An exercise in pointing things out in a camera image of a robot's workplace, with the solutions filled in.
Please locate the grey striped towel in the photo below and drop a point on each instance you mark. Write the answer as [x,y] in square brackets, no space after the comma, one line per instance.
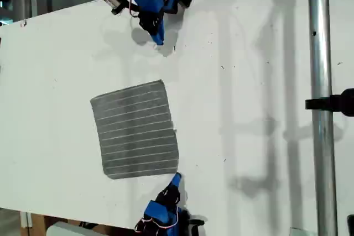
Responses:
[135,131]

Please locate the black clamp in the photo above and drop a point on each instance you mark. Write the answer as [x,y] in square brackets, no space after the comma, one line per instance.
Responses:
[340,102]

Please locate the wooden table frame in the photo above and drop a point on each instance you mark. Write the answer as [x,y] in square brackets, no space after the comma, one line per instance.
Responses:
[37,223]

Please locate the steel post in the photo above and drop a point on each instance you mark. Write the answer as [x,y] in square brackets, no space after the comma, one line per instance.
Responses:
[320,53]

